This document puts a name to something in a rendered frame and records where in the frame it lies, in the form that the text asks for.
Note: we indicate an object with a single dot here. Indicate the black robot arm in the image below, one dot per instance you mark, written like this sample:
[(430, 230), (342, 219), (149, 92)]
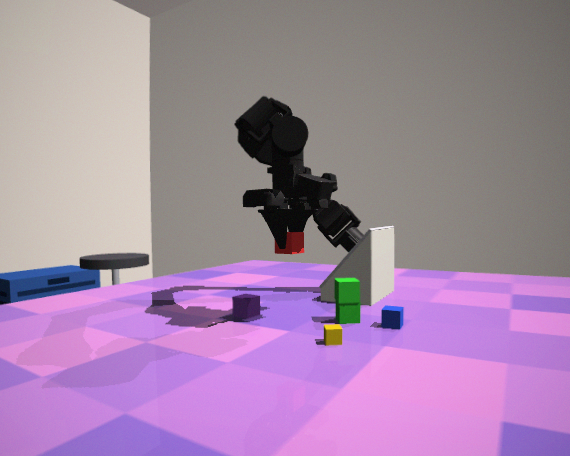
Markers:
[(269, 132)]

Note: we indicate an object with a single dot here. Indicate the green block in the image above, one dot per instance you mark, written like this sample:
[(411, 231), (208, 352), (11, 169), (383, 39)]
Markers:
[(347, 290), (348, 313)]

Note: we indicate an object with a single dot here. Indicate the yellow cube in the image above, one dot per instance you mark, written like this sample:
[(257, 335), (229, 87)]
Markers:
[(333, 334)]

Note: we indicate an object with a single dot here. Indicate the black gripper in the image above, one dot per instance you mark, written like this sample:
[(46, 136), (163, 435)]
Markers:
[(276, 212)]

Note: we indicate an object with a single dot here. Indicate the blue block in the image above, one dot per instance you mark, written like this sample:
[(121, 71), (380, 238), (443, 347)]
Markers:
[(392, 317)]

